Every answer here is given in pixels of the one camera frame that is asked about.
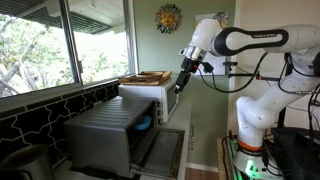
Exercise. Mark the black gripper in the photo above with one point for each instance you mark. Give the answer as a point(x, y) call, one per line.
point(188, 70)

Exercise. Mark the blue plate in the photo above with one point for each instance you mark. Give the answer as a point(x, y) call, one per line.
point(142, 123)

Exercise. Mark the glass toaster oven door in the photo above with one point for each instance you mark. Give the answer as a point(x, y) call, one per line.
point(163, 151)

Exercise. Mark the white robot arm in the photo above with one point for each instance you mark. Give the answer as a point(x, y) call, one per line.
point(260, 110)

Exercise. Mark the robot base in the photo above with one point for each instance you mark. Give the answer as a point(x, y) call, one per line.
point(250, 163)

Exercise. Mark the silver toaster oven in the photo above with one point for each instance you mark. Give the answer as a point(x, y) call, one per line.
point(106, 133)

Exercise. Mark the wooden serving tray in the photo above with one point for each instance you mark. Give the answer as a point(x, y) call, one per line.
point(146, 80)

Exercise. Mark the white microwave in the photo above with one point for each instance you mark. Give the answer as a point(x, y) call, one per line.
point(146, 96)

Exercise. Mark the wooden robot cart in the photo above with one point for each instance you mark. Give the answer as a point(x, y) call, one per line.
point(225, 160)

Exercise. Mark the black cloth cover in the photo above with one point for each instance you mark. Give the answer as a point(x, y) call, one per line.
point(296, 150)

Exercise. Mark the dark metal pot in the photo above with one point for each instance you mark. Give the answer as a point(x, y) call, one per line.
point(25, 163)

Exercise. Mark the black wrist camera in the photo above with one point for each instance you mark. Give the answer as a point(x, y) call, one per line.
point(207, 67)

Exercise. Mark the black camera stand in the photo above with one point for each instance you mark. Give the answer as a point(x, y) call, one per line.
point(246, 76)

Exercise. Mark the colourful sun wall decoration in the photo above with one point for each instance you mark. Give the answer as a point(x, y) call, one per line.
point(168, 18)

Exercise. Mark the window frame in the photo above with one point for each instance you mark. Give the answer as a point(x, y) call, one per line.
point(70, 40)

